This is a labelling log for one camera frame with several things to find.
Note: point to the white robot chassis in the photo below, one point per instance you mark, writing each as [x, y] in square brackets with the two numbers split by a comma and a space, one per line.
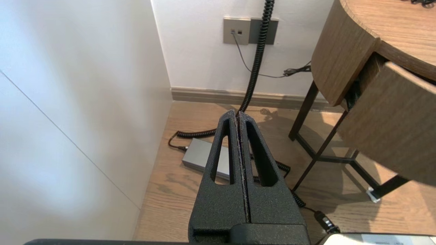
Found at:
[374, 240]

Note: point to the grey baseboard strip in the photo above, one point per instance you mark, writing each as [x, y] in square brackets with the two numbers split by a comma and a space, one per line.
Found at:
[204, 94]

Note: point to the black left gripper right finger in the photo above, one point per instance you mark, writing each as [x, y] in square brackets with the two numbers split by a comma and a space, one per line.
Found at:
[272, 204]

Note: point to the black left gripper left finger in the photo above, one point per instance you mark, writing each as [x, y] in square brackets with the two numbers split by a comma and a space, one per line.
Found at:
[221, 204]

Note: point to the beige wall data outlet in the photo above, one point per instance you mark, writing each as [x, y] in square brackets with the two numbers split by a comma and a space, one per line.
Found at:
[236, 25]

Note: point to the grey power adapter brick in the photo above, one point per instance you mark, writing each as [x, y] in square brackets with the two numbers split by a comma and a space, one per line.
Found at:
[197, 156]

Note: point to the dark wall outlet plate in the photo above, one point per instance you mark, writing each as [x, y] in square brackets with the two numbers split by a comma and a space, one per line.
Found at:
[271, 32]

